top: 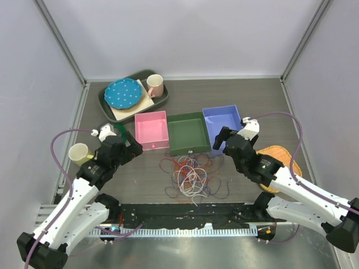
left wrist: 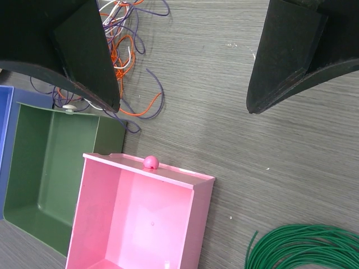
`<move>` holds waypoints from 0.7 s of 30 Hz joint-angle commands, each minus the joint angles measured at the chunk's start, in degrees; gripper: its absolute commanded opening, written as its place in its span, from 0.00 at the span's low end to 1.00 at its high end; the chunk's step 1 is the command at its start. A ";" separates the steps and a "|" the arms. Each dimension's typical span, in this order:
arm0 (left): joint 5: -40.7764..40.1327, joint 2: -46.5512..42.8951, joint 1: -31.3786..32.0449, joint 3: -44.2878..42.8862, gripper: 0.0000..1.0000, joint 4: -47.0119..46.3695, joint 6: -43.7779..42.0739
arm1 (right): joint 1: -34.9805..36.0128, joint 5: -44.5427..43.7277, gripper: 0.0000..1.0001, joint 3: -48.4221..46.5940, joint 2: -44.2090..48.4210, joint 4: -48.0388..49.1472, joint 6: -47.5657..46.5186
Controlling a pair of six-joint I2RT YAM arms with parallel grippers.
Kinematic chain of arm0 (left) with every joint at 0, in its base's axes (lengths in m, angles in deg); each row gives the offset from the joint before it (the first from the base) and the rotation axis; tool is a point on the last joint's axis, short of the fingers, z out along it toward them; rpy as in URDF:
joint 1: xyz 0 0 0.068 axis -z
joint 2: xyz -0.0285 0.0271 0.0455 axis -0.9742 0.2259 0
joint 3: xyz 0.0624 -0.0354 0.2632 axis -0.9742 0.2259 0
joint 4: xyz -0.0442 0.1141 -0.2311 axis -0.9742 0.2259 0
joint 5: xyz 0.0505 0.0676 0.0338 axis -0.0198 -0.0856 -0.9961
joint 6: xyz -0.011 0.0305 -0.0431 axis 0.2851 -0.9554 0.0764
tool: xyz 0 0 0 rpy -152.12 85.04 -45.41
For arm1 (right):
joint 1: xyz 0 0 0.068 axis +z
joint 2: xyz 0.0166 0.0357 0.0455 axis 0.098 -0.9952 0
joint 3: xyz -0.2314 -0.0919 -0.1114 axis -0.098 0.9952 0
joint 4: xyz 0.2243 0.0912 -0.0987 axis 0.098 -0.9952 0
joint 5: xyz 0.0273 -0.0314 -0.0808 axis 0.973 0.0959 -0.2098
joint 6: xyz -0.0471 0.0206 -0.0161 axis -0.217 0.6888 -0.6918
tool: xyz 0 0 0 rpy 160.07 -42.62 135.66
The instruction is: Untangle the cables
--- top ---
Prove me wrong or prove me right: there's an orange woven mat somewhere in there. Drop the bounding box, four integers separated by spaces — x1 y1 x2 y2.
257 145 302 194

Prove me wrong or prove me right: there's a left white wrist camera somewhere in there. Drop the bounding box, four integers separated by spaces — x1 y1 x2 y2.
91 123 117 142

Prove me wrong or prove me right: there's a pink mug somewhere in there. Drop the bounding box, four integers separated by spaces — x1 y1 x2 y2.
146 74 164 98

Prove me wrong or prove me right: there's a blue dotted plate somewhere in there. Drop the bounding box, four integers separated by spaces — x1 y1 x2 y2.
104 78 142 109

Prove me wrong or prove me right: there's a green tape roll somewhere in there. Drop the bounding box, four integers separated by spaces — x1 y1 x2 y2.
114 124 132 146

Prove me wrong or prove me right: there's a pink plastic box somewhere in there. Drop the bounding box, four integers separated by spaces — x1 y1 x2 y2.
135 110 169 151

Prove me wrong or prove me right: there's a white thin cable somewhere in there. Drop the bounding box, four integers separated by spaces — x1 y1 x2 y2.
172 159 210 207

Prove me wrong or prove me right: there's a yellow mug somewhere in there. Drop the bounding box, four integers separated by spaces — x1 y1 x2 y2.
68 143 94 166

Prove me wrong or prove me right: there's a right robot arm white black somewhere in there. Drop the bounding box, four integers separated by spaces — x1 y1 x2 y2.
213 127 358 253

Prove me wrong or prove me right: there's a white slotted cable duct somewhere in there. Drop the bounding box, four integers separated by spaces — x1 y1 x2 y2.
89 227 259 238

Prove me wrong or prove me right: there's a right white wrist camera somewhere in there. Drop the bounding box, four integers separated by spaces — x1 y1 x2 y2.
239 117 260 141

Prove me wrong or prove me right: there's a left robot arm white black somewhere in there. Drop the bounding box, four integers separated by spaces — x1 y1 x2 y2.
17 124 142 268

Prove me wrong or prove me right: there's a beige square board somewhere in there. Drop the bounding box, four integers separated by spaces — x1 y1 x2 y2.
109 80 154 120

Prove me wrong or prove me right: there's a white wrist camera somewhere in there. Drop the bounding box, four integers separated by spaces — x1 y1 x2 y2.
239 117 260 141
91 123 117 142

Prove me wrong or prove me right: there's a blue plastic box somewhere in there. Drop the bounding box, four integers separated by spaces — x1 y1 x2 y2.
202 105 242 156

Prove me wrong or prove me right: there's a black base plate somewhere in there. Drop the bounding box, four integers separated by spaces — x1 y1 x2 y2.
105 203 274 230

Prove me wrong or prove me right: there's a green plastic box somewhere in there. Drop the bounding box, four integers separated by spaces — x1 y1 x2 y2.
167 112 211 156

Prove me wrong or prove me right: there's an orange thin cable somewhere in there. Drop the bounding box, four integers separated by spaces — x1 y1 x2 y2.
159 155 222 204

